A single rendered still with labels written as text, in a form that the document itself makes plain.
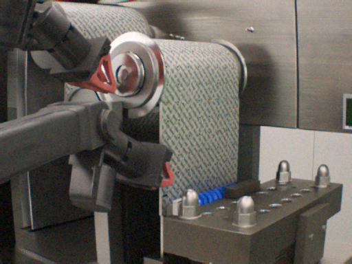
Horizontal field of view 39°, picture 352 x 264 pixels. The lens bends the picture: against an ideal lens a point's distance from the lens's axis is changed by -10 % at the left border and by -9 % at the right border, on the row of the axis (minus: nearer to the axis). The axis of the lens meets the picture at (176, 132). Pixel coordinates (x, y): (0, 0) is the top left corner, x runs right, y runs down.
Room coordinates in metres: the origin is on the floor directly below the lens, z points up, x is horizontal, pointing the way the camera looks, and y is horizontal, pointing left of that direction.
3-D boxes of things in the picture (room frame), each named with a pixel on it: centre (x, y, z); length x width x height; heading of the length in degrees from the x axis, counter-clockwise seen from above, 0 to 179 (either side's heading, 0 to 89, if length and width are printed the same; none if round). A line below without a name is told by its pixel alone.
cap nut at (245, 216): (0.76, -0.10, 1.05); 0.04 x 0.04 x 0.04
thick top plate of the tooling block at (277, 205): (0.92, -0.17, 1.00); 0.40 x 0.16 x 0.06; 142
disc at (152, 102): (0.90, 0.07, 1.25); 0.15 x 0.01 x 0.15; 52
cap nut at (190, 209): (0.81, -0.02, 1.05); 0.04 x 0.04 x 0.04
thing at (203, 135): (0.96, -0.05, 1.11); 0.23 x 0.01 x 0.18; 142
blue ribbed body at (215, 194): (0.94, -0.06, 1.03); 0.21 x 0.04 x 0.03; 142
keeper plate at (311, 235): (0.87, -0.25, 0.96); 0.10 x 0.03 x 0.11; 142
